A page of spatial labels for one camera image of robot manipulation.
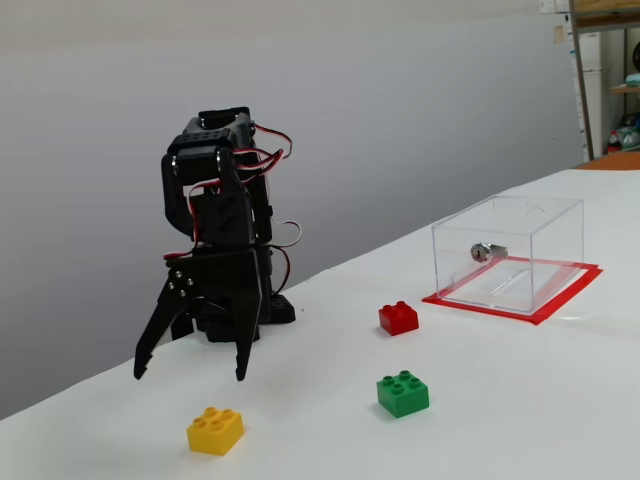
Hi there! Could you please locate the orange table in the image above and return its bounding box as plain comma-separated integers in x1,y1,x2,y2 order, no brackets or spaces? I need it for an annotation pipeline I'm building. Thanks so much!
574,151,640,172

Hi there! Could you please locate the metal shelf rack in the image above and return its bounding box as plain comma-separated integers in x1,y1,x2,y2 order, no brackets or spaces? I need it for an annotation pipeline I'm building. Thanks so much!
568,0,640,161

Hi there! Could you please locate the red tape frame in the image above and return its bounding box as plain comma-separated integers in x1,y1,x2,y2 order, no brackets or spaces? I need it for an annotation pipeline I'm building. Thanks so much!
421,255,604,329

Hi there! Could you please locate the white appliance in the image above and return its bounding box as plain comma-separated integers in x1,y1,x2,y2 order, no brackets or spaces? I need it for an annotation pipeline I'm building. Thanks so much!
579,32,605,151

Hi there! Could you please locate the clear plastic bag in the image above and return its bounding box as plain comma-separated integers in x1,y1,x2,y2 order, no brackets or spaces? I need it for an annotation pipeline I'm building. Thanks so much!
617,114,640,151

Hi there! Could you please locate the yellow lego brick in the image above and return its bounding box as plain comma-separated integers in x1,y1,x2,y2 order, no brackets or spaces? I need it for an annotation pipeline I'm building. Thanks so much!
186,405,246,457

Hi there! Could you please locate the red lego brick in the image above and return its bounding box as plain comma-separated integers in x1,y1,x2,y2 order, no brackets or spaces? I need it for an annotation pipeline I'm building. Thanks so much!
378,300,420,337

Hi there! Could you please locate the black table clamp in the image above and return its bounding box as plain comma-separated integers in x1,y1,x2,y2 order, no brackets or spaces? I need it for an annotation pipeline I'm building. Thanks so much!
169,312,196,342

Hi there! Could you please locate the red white gripper servo cable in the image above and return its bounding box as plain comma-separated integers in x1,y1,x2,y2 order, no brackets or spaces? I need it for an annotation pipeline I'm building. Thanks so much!
163,182,226,261

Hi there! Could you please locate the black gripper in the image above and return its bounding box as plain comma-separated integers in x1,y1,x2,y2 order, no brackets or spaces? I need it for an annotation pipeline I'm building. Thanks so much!
132,246,266,383

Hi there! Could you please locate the red white arm servo cable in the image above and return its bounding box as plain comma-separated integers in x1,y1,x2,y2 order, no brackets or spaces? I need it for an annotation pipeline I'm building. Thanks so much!
269,218,304,292
234,124,294,176

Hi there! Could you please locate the transparent plastic box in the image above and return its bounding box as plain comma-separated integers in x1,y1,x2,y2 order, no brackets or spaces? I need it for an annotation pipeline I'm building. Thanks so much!
431,194,585,315

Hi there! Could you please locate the silver cam lock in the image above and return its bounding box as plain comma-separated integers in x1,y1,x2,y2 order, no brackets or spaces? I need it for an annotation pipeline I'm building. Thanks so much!
469,241,510,263

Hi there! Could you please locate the green lego brick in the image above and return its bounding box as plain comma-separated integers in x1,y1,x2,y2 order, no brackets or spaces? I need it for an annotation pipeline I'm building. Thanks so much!
375,370,431,420

